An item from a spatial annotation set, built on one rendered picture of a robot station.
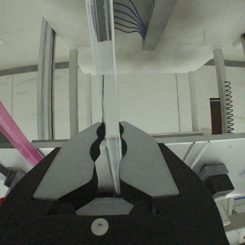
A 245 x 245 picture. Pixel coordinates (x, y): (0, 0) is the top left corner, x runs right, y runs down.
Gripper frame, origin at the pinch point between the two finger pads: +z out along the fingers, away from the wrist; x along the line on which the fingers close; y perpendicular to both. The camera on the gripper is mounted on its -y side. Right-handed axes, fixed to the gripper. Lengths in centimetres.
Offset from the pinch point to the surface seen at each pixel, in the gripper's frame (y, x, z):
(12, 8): -48, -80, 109
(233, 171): 14.8, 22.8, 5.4
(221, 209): 33.3, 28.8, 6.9
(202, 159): 8.7, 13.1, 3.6
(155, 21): -14.3, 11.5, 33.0
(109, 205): 20.1, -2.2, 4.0
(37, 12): -43, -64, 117
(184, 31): -14, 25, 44
